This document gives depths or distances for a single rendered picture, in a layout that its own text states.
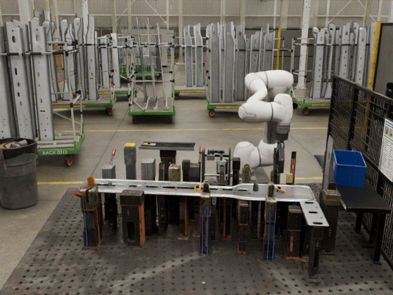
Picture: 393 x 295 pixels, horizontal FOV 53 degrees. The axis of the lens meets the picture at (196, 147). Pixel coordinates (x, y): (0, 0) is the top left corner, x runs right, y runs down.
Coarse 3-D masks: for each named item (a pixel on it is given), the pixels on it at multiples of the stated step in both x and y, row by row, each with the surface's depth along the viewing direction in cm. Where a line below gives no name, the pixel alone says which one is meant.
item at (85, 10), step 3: (81, 0) 1245; (84, 0) 1245; (84, 3) 1243; (87, 3) 1260; (84, 6) 1250; (87, 6) 1259; (84, 9) 1253; (87, 9) 1258; (84, 12) 1256; (87, 12) 1258; (84, 15) 1258; (87, 15) 1259; (84, 18) 1261; (87, 18) 1261; (84, 21) 1263; (87, 21) 1264; (84, 24) 1266; (87, 24) 1266; (84, 27) 1268; (84, 30) 1271; (84, 33) 1274
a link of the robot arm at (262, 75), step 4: (260, 72) 264; (264, 72) 263; (248, 76) 264; (252, 76) 260; (256, 76) 259; (260, 76) 259; (264, 76) 260; (248, 80) 260; (252, 80) 256; (264, 80) 259; (248, 84) 259; (248, 88) 261
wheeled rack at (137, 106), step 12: (144, 72) 983; (156, 72) 985; (168, 72) 988; (132, 84) 872; (132, 96) 907; (156, 96) 990; (132, 108) 859; (144, 108) 838; (156, 108) 839; (168, 108) 857; (132, 120) 839
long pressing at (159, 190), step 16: (112, 192) 229; (144, 192) 228; (160, 192) 228; (176, 192) 227; (192, 192) 227; (224, 192) 227; (240, 192) 227; (256, 192) 227; (288, 192) 228; (304, 192) 228
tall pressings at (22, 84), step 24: (24, 24) 574; (0, 48) 556; (24, 48) 564; (0, 72) 560; (24, 72) 567; (48, 72) 575; (0, 96) 567; (24, 96) 572; (48, 96) 578; (0, 120) 575; (24, 120) 581; (48, 120) 585
